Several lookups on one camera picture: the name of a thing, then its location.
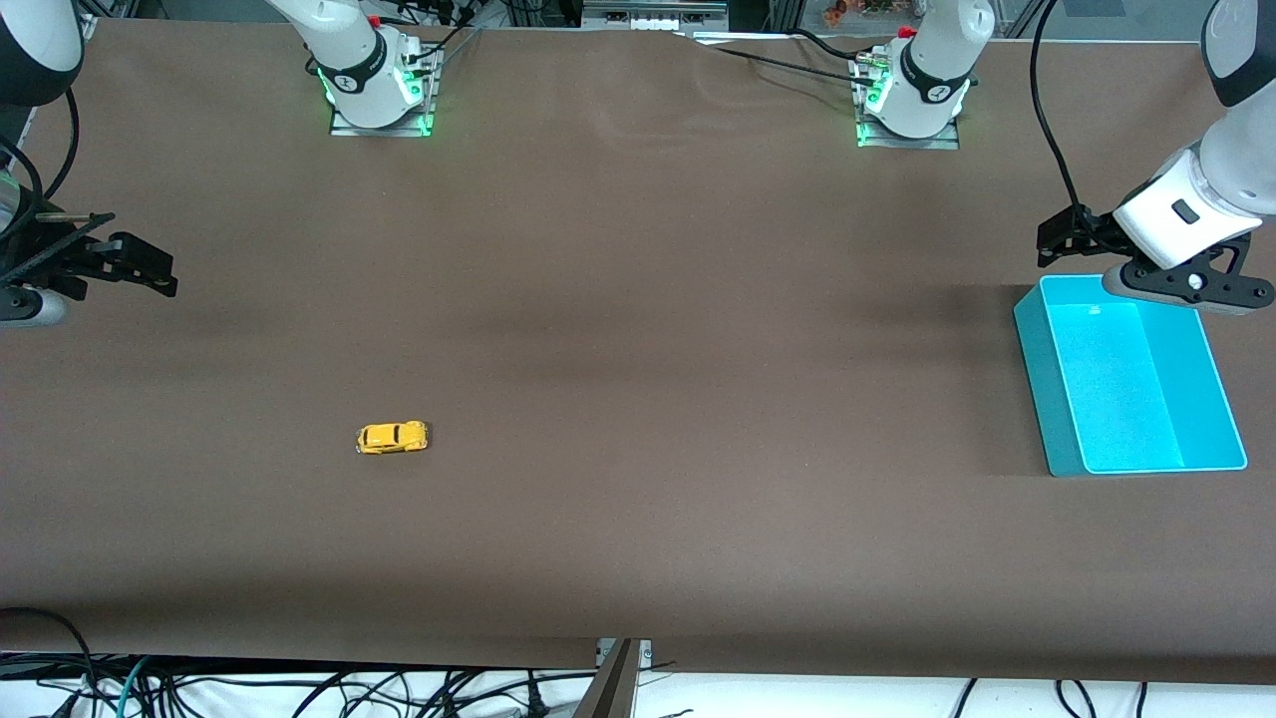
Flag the teal plastic bin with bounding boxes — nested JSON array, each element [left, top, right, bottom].
[[1013, 274, 1249, 478]]

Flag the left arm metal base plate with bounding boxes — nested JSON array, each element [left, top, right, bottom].
[[855, 50, 961, 151]]

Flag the teal floor cable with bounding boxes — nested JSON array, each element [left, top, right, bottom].
[[115, 656, 151, 718]]

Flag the black looped floor cable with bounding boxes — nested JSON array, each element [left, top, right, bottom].
[[0, 606, 101, 718]]

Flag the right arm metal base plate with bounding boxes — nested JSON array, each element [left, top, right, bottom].
[[329, 45, 440, 138]]

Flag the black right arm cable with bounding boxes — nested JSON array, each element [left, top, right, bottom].
[[0, 88, 81, 240]]

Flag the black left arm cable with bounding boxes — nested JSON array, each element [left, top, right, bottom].
[[1027, 0, 1093, 225]]

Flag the yellow beetle toy car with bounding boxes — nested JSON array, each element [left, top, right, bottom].
[[356, 420, 431, 456]]

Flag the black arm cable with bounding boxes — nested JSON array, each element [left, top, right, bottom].
[[1027, 0, 1093, 225], [0, 88, 81, 240]]

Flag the brown table cover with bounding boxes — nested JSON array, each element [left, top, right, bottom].
[[0, 18, 1276, 685]]

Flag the orange background clutter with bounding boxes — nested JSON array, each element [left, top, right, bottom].
[[822, 0, 898, 26]]

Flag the tangled black floor cables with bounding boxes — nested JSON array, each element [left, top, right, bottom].
[[0, 653, 599, 718]]

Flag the short black table cable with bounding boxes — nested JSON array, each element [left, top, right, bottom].
[[793, 28, 863, 63]]

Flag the long black table cable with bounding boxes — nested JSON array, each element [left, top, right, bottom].
[[688, 35, 880, 91]]

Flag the metal table clamp bracket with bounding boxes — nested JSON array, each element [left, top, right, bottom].
[[573, 638, 654, 718]]

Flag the black base connector cable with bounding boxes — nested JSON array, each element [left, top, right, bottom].
[[414, 0, 484, 71]]

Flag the grey electronics box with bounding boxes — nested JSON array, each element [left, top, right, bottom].
[[583, 0, 729, 31]]

